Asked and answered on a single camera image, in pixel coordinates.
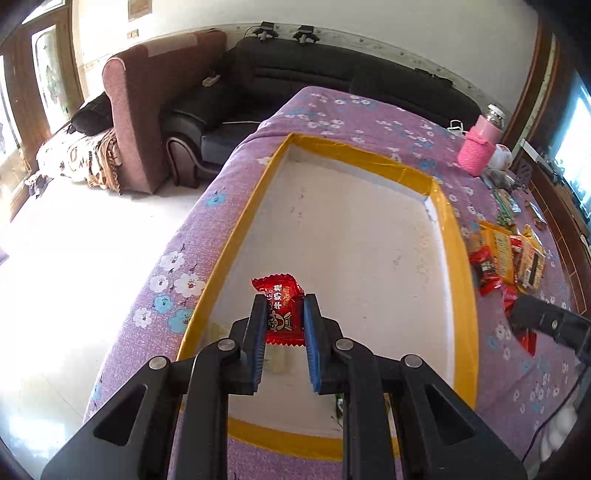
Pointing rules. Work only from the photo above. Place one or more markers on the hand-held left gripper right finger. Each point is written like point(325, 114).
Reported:
point(311, 346)

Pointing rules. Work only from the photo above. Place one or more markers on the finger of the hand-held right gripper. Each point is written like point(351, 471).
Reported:
point(549, 323)

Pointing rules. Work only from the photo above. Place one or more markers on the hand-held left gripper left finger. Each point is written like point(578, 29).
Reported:
point(258, 344)

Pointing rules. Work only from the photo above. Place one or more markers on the red candy packet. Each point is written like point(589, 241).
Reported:
point(277, 287)

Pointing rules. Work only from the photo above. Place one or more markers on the red snack packet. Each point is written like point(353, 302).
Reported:
point(528, 344)

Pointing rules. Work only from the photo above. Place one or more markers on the yellow snack packet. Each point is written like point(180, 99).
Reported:
point(531, 264)

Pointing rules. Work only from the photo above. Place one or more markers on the red snack bag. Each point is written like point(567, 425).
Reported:
point(485, 273)

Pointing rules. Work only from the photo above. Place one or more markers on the orange cracker packet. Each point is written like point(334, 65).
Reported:
point(498, 249)

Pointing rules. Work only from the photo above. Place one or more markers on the small brown packet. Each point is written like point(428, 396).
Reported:
point(537, 215)

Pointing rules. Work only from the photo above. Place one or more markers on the white cloth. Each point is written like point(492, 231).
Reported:
point(558, 431)

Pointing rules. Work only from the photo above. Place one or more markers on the green label cracker sleeve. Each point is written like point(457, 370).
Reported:
point(506, 207)

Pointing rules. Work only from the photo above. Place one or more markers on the wooden television cabinet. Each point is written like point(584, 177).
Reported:
point(554, 198)

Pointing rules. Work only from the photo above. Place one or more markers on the grey phone stand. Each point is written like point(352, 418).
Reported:
point(524, 171)

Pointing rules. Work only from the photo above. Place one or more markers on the television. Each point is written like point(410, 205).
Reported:
point(577, 147)

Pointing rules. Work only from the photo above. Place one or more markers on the pink knit-covered bottle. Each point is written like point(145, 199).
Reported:
point(478, 147)

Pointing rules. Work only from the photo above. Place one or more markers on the purple floral tablecloth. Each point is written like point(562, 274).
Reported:
point(369, 120)

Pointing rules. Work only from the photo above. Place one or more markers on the brown armchair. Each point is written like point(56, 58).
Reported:
point(138, 115)

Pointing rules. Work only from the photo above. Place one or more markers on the patterned brown blanket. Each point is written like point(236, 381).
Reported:
point(74, 152)

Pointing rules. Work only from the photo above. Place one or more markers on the black sofa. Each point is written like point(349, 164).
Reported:
point(300, 69)

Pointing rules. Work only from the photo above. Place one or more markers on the dark cushion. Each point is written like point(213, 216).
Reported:
point(92, 113)

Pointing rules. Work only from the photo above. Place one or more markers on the black clamp device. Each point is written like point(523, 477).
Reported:
point(264, 31)
point(304, 35)

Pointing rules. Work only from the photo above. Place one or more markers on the wooden glass door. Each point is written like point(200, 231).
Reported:
point(51, 83)

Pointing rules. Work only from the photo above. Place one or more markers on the small wall frame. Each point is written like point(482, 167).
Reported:
point(142, 9)

